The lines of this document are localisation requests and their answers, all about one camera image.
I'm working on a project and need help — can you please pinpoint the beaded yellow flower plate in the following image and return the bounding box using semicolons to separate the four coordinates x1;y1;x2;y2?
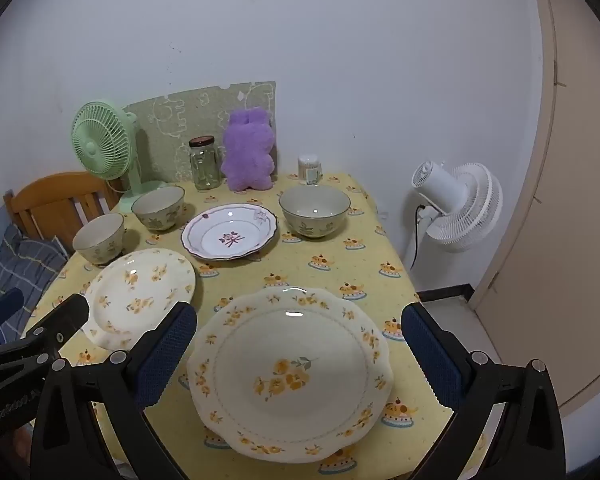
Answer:
82;248;196;351

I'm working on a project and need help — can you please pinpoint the scalloped yellow flower plate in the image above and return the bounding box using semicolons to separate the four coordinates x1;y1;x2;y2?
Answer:
187;287;393;464

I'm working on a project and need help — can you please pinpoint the red pattern white plate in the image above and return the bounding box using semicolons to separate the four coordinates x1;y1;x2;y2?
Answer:
181;204;277;261

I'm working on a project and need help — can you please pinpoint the large floral ceramic bowl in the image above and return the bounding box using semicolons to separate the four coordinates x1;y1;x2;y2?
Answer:
278;184;351;238

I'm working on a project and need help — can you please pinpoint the blue plaid cloth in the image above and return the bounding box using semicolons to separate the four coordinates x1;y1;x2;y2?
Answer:
0;224;68;344

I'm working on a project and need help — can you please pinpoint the orange wooden chair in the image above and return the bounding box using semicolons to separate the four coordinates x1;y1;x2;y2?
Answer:
3;171;124;254

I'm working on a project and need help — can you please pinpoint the beige door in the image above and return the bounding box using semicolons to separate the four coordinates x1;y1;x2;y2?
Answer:
470;0;600;415

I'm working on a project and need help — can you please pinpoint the green desk fan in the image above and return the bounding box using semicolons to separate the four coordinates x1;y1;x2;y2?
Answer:
70;100;166;212

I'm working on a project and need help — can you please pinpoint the glass jar black lid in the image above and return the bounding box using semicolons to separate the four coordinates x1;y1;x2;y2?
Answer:
188;136;221;191

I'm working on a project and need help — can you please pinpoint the white standing fan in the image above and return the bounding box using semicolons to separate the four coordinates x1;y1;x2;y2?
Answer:
412;160;503;252

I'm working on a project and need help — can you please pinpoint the purple plush toy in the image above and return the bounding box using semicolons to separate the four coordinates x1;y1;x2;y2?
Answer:
221;107;275;192

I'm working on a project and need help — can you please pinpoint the yellow patterned tablecloth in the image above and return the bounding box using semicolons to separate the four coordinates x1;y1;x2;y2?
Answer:
21;171;489;480

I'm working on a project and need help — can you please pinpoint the green cartoon mat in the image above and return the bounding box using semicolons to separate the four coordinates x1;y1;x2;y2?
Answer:
125;81;276;182

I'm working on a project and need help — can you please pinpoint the cotton swab container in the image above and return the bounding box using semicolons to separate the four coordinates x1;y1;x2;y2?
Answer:
298;154;323;185

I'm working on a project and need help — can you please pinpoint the black fan cable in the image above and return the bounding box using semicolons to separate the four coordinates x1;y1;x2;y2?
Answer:
407;202;428;273

